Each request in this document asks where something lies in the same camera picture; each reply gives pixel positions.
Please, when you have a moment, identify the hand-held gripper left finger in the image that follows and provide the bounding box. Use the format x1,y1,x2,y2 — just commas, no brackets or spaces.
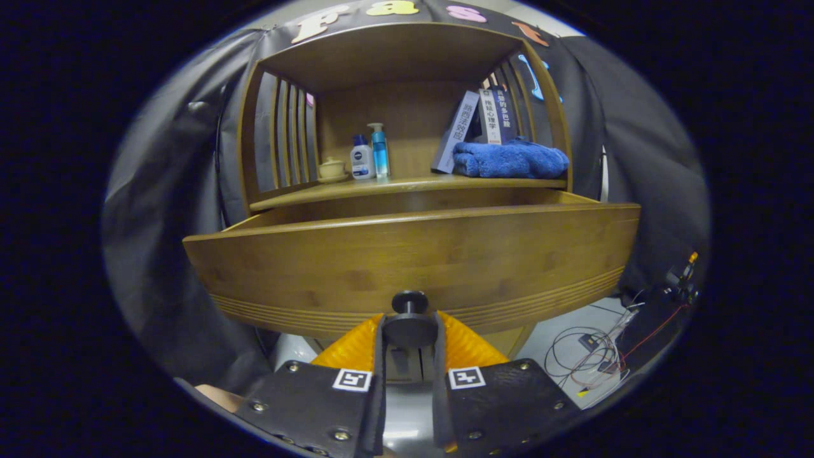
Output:
234,312,387,458

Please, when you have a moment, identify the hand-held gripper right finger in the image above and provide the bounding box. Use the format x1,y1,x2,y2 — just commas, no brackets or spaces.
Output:
432,310,581,455

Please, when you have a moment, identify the wooden cabinet door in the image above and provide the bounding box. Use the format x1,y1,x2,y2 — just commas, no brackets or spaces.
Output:
483,324,536,358

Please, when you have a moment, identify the wooden countertop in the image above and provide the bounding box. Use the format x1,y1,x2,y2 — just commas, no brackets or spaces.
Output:
249,175,568,212

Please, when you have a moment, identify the wooden cabinet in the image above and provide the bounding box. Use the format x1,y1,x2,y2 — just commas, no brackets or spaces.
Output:
237,22,573,382

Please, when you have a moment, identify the person's leg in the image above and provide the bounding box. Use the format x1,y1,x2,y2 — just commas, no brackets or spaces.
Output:
194,385,245,414

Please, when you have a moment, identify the cream lidded teacup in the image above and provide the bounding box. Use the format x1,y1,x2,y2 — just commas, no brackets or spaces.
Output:
317,156,347,184

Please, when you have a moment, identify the white bottle with blue cap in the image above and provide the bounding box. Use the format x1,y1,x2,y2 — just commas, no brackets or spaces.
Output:
350,134,376,180

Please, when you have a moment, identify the blue pump bottle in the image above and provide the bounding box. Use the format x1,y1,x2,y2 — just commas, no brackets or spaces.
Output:
368,123,390,178

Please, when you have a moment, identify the folded blue towel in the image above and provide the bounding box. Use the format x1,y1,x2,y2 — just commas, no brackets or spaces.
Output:
452,137,570,179

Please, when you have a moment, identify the black and orange device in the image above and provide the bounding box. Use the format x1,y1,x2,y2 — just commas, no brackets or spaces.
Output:
665,251,700,306

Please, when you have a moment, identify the grey leaning book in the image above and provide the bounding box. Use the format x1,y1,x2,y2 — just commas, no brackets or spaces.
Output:
431,90,481,174

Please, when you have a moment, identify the white spine book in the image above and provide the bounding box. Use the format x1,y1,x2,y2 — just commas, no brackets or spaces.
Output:
478,89,503,145

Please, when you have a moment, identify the black backdrop cloth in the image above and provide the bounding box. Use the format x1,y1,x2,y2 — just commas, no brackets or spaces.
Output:
102,0,710,395

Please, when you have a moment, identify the dark blue book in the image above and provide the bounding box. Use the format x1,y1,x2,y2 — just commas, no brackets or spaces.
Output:
495,86,519,144

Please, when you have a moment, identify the black cable bundle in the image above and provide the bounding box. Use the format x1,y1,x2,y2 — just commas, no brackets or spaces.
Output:
546,304,691,392

